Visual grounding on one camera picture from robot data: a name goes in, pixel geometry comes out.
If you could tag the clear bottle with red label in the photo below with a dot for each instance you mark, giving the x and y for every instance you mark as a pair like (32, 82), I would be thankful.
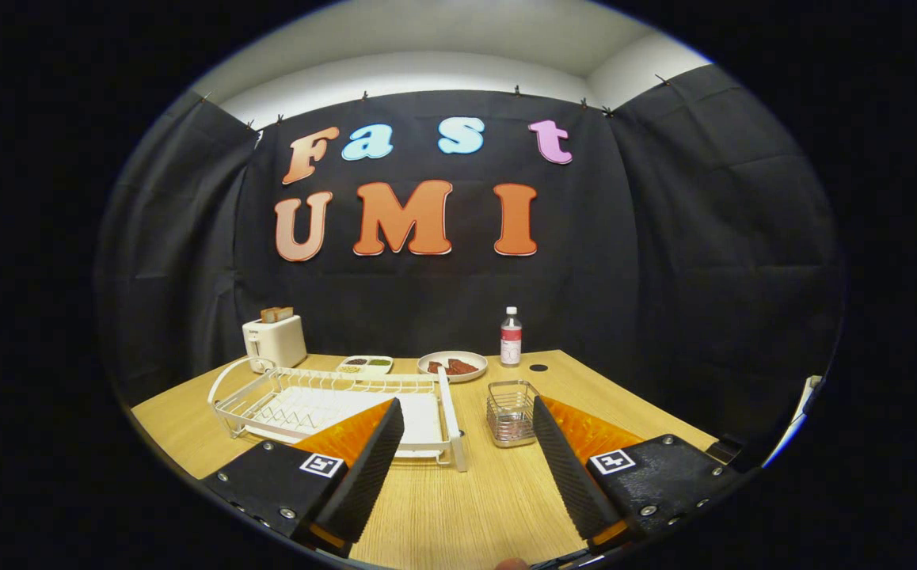
(511, 348)

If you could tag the white toaster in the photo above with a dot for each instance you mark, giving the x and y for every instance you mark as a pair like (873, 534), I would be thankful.
(280, 342)

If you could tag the white divided bean dish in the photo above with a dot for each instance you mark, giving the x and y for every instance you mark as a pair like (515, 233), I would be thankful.
(365, 365)

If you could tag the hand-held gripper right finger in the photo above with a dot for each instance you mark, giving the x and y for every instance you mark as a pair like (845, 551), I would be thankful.
(565, 467)

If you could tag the black table clamp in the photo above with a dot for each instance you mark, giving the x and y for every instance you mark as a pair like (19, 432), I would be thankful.
(726, 451)

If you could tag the black backdrop cloth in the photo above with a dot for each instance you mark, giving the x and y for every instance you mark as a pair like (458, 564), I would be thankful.
(664, 277)

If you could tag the toasted bread slice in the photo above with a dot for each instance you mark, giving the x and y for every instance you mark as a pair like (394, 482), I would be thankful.
(286, 313)
(269, 315)

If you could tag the white round meat plate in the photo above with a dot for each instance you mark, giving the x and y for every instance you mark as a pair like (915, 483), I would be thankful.
(452, 355)

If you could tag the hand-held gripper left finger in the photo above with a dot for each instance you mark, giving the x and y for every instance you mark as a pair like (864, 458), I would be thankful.
(371, 467)

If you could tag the white drain tray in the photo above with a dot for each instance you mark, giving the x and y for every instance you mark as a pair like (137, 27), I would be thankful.
(419, 419)

